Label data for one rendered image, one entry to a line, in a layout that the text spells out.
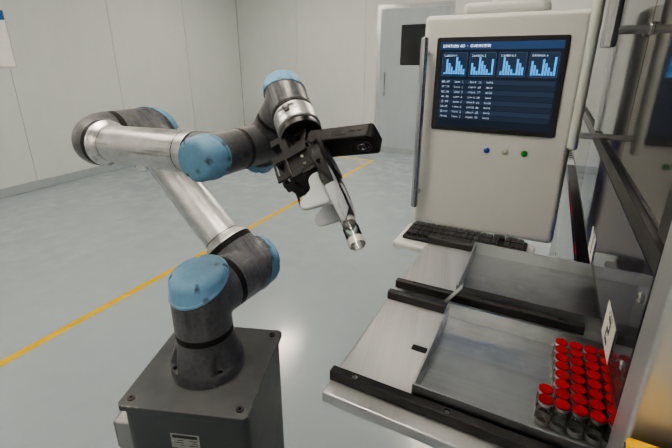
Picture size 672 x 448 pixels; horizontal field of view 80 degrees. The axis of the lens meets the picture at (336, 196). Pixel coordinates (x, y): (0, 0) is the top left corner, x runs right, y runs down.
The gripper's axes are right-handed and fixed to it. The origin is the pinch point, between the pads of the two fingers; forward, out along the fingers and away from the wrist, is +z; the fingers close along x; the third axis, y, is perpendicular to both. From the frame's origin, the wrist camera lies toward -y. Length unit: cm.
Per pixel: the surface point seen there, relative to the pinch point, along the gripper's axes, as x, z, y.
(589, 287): -67, 4, -37
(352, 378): -25.2, 11.6, 14.3
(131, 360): -110, -67, 146
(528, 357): -43.6, 16.3, -13.8
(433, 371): -34.3, 13.8, 2.4
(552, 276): -68, -3, -32
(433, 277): -56, -11, -5
